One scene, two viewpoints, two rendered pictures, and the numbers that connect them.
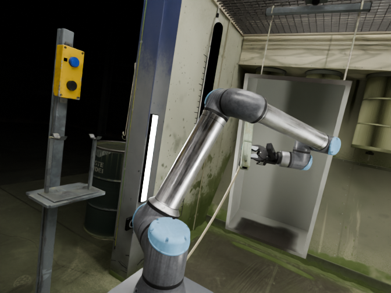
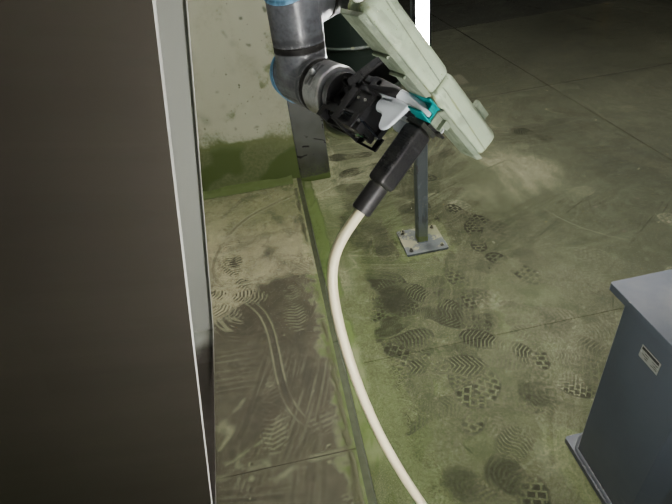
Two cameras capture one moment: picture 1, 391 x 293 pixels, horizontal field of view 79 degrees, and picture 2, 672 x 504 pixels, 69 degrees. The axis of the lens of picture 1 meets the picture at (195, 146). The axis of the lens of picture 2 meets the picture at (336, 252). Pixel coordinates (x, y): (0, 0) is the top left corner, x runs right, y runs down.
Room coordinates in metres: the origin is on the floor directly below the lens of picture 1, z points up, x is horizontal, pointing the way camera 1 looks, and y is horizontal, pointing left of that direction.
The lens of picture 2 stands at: (1.79, 0.17, 1.43)
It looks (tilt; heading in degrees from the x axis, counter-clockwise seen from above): 37 degrees down; 237
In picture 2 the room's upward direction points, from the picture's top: 8 degrees counter-clockwise
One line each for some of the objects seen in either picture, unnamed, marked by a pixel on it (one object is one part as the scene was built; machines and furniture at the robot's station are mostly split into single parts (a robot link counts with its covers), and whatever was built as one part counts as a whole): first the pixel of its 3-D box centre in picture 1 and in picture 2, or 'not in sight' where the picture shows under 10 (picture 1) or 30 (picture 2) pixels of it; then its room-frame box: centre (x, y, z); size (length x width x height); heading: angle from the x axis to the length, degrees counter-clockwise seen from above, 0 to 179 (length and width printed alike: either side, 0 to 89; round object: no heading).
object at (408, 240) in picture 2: not in sight; (421, 240); (0.42, -1.19, 0.01); 0.20 x 0.20 x 0.01; 62
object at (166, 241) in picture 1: (166, 247); not in sight; (0.80, 0.04, 0.83); 0.17 x 0.15 x 0.18; 28
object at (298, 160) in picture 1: (298, 160); (305, 77); (1.31, -0.58, 1.16); 0.12 x 0.09 x 0.10; 86
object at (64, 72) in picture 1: (68, 73); not in sight; (1.27, 0.72, 1.42); 0.12 x 0.06 x 0.26; 152
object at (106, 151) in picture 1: (117, 186); not in sight; (2.42, 0.75, 0.44); 0.59 x 0.58 x 0.89; 42
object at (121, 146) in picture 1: (121, 147); not in sight; (2.42, 0.75, 0.86); 0.54 x 0.54 x 0.01
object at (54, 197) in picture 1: (73, 164); not in sight; (1.23, 0.63, 0.95); 0.26 x 0.15 x 0.32; 152
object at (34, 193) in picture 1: (67, 193); not in sight; (1.24, 0.64, 0.78); 0.31 x 0.23 x 0.01; 152
